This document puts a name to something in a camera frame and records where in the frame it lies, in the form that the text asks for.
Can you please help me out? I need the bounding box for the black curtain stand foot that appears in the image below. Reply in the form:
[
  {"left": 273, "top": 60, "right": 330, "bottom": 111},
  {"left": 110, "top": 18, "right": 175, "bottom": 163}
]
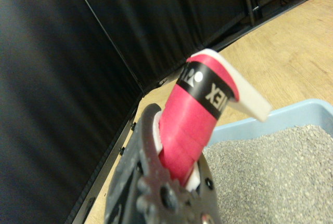
[{"left": 253, "top": 0, "right": 320, "bottom": 23}]

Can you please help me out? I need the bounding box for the black curtain stand pole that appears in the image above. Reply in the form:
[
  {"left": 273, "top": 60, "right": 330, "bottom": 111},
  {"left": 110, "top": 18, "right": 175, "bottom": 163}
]
[
  {"left": 240, "top": 0, "right": 261, "bottom": 26},
  {"left": 66, "top": 0, "right": 146, "bottom": 97}
]

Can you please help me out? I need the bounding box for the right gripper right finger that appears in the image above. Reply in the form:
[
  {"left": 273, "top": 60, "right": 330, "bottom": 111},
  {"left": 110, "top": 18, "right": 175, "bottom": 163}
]
[{"left": 194, "top": 155, "right": 221, "bottom": 224}]

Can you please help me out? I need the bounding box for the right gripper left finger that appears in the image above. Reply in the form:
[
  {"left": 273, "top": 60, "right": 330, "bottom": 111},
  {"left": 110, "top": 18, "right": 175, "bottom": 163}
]
[{"left": 105, "top": 103, "right": 201, "bottom": 224}]

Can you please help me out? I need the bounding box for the blue litter tray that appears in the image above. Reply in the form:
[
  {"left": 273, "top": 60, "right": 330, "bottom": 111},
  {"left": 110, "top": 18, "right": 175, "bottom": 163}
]
[{"left": 201, "top": 98, "right": 333, "bottom": 224}]

